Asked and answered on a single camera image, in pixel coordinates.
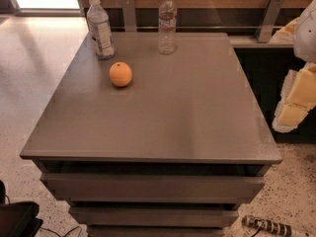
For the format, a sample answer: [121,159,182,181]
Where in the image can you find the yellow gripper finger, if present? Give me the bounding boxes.
[270,18,299,43]
[273,62,316,133]

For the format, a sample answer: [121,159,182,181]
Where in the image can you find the clear red-label water bottle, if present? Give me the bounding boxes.
[158,0,177,55]

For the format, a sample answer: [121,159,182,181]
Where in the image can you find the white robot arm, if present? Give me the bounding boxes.
[272,0,316,133]

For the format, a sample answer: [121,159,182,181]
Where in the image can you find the white-label water bottle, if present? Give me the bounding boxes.
[87,0,115,60]

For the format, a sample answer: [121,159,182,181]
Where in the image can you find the black and white power strip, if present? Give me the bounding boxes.
[241,214,309,237]

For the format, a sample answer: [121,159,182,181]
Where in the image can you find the grey drawer cabinet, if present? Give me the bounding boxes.
[22,33,281,237]

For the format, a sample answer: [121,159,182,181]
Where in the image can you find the orange fruit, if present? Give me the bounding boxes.
[110,62,132,87]

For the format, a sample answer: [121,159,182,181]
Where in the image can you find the black box on floor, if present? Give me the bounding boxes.
[0,181,42,237]

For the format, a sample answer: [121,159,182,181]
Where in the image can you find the right metal bracket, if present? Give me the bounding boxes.
[255,0,284,43]

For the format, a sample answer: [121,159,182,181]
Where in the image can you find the metal bracket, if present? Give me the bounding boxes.
[121,0,137,32]
[255,0,284,43]

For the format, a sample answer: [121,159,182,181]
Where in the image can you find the grey metal rail shelf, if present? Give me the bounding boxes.
[228,35,294,49]

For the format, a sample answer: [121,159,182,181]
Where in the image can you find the left metal bracket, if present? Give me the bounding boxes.
[121,0,137,32]

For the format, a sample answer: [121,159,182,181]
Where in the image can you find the black cable on floor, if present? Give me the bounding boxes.
[39,225,83,237]

